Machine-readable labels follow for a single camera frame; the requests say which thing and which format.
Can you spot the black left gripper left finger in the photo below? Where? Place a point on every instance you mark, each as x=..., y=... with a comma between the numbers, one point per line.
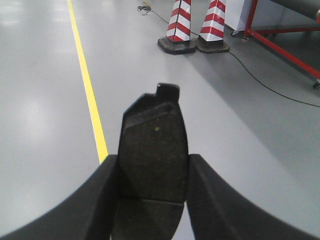
x=88, y=214

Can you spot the red conveyor frame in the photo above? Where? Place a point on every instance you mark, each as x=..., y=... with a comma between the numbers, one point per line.
x=290, y=29

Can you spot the red white traffic cone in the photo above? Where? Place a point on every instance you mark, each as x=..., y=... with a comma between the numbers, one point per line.
x=178, y=35

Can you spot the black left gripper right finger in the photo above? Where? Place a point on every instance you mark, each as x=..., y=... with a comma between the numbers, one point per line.
x=218, y=212

